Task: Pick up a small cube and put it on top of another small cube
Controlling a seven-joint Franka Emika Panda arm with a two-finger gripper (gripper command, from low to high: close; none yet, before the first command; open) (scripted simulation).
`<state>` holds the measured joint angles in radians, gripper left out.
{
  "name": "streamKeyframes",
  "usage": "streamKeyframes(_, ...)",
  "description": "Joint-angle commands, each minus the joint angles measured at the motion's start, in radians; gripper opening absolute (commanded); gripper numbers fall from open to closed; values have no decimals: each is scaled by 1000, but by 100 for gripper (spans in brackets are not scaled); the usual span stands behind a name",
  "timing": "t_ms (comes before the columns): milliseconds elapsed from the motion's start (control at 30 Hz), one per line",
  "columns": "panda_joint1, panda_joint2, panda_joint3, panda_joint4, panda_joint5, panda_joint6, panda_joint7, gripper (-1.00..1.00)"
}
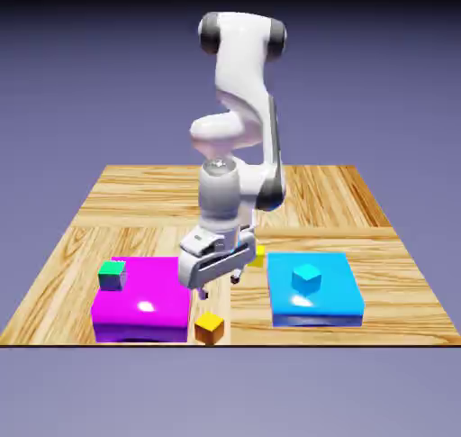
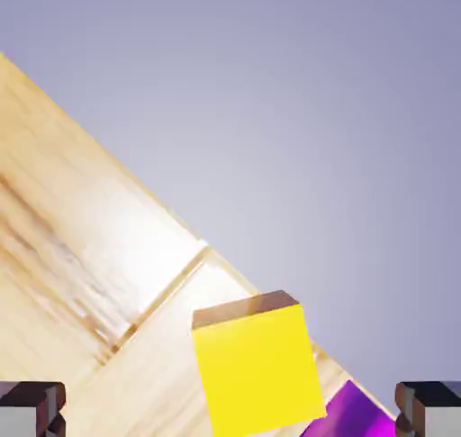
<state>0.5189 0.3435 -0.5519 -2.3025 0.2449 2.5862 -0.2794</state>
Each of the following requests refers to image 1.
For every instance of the small cyan cube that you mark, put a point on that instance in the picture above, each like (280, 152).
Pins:
(306, 278)

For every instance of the small yellow cube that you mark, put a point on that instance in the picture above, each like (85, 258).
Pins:
(259, 256)

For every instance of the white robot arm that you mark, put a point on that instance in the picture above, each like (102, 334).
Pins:
(239, 83)

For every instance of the small orange cube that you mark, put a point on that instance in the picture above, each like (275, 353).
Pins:
(209, 327)

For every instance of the large magenta box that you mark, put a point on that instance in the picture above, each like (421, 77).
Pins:
(142, 296)

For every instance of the small green cube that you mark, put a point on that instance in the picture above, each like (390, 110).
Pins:
(112, 274)

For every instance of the large blue box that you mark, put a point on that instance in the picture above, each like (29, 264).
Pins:
(317, 293)

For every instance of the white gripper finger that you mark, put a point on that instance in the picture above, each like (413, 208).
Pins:
(203, 293)
(236, 276)

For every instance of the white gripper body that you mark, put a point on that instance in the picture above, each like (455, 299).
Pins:
(212, 267)

